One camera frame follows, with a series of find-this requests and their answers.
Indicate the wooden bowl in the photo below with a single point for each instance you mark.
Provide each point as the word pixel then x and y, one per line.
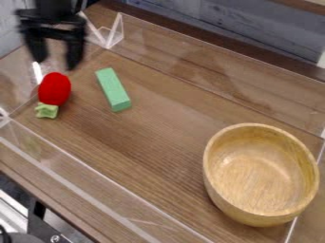
pixel 260 173

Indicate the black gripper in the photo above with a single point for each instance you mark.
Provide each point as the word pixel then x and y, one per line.
pixel 54 19

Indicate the red plush strawberry toy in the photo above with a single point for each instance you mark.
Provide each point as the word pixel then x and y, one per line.
pixel 54 92

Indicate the green foam block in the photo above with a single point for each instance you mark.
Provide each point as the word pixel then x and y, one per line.
pixel 114 89

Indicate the clear acrylic tray wall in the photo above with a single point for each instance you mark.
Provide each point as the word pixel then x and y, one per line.
pixel 120 173

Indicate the black table leg bracket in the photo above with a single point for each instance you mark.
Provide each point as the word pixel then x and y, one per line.
pixel 40 228

